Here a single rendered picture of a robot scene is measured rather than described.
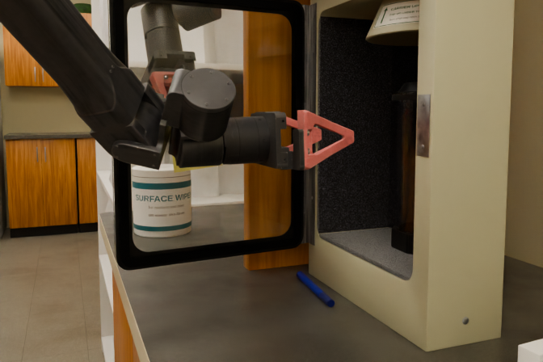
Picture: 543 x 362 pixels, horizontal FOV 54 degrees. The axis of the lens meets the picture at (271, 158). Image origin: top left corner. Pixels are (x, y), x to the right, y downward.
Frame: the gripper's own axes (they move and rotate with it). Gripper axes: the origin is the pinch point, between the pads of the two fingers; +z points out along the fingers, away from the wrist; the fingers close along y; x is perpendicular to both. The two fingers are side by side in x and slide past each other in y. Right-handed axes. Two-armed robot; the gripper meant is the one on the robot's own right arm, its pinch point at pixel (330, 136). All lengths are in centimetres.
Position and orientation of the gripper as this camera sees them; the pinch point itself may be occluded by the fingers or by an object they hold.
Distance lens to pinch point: 69.5
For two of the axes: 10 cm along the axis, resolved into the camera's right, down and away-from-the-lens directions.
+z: 9.5, -0.6, 3.1
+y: -3.2, -0.7, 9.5
